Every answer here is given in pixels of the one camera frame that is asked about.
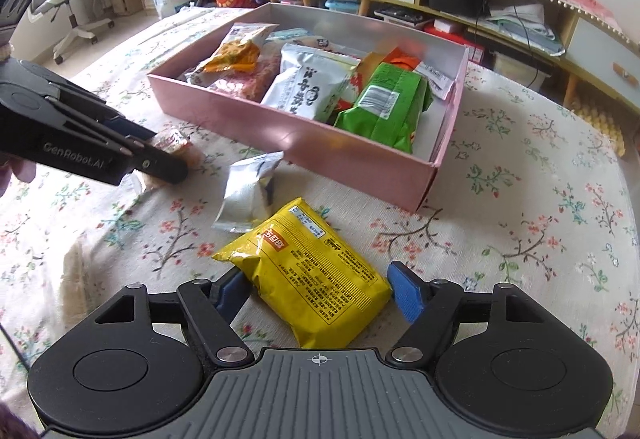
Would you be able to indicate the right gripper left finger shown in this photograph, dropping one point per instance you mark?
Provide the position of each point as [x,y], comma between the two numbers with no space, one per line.
[209,309]

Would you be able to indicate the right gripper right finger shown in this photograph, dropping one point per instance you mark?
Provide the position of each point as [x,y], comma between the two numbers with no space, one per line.
[431,310]

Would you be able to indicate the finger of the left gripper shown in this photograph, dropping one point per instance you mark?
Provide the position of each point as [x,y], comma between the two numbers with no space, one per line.
[89,104]
[102,154]

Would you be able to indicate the silver foil snack packet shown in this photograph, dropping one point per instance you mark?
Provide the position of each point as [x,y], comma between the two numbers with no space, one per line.
[248,195]

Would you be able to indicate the yellow snack package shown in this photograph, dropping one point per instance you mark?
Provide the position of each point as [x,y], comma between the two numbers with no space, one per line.
[309,277]

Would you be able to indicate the pink nougat package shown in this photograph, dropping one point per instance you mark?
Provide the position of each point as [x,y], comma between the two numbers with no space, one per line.
[251,86]

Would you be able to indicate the orange cracker snack bag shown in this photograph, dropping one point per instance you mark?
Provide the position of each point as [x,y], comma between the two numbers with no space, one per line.
[239,50]

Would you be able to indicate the white chinese text snack bag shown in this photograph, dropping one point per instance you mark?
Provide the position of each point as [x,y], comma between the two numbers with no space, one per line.
[311,81]

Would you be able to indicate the green snack package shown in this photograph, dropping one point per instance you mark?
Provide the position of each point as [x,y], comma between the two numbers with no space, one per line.
[388,109]

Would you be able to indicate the orange white sachet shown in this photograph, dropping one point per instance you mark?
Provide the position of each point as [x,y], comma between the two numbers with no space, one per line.
[441,85]

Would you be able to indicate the gold snack bar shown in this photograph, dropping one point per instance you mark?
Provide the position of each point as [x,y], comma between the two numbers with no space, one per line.
[366,68]

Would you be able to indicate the left hand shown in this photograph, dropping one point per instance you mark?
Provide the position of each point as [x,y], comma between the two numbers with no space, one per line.
[15,167]

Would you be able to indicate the pink cardboard box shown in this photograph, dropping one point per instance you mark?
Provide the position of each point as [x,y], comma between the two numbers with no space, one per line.
[396,177]

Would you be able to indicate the clear plastic storage bin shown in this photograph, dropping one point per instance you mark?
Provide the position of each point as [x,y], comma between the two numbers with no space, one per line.
[519,72]

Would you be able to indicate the yellow egg tray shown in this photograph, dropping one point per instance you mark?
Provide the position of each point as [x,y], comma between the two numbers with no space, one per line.
[601,120]

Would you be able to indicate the red shoe box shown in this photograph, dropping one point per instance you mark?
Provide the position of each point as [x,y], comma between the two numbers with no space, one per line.
[477,52]

